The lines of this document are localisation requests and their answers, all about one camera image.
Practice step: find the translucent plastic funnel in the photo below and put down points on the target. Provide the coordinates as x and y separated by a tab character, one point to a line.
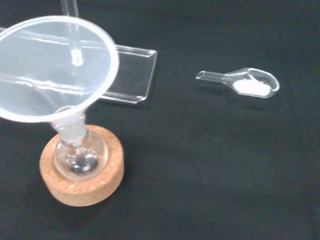
50	70

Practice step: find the black bench cloth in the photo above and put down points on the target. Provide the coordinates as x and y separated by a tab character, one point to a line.
200	162

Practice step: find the clear funnel stand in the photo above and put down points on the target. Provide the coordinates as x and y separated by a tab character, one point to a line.
135	72

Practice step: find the clear round-bottom flask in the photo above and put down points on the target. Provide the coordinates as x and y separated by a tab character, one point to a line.
92	150

